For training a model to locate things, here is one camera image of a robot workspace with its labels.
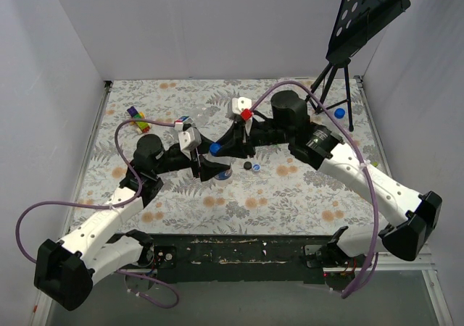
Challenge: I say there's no floral table cloth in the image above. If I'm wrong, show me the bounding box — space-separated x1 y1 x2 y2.
70 79 373 235

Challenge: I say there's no clear lying bottle silver label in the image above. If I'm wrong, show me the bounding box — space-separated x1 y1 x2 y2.
181 104 220 130

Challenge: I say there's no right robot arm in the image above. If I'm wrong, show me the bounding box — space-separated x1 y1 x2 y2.
217 91 442 267

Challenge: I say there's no black music stand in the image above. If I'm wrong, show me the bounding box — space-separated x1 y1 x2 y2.
310 0 411 132

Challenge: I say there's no black base beam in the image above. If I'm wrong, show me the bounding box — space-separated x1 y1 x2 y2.
123 233 360 283

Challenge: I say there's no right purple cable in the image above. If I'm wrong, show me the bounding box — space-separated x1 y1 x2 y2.
249 80 380 299

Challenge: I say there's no multicolour toy brick stack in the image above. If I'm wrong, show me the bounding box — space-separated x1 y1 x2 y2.
126 106 152 135

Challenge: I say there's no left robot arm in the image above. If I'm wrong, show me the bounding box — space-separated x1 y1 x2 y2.
34 128 231 311

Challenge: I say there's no blue label bottle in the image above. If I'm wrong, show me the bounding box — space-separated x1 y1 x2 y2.
206 152 233 183

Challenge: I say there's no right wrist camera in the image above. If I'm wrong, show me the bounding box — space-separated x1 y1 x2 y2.
226 97 253 135

